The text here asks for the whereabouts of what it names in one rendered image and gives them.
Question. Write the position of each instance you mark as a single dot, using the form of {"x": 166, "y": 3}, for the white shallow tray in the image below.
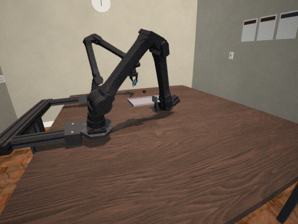
{"x": 141, "y": 101}

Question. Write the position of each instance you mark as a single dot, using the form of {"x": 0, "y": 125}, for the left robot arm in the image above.
{"x": 97, "y": 79}

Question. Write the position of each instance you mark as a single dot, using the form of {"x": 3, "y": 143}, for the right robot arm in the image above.
{"x": 100, "y": 99}

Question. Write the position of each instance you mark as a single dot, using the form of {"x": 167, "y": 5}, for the white l-shaped bracket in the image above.
{"x": 155, "y": 99}

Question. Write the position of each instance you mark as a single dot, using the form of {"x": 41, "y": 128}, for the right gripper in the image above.
{"x": 157, "y": 108}

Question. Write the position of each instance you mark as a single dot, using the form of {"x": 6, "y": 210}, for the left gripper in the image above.
{"x": 133, "y": 74}

